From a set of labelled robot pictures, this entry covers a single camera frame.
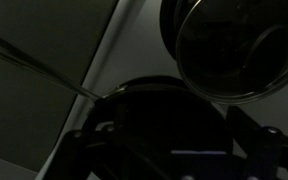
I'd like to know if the frying pan with steel handle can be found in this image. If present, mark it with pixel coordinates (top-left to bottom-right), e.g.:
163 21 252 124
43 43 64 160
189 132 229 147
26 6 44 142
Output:
0 25 236 158

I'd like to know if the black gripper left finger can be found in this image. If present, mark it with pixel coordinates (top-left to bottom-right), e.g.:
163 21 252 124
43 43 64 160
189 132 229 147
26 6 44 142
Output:
45 129 125 180

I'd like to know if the white electric stove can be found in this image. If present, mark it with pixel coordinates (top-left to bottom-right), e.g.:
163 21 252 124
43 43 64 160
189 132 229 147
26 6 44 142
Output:
33 0 288 180

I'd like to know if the glass saucepan lid with knob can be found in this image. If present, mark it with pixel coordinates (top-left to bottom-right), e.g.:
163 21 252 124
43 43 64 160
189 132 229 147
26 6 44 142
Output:
174 0 288 105

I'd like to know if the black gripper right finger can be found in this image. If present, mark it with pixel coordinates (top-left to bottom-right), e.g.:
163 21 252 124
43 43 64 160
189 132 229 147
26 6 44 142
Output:
226 105 288 180

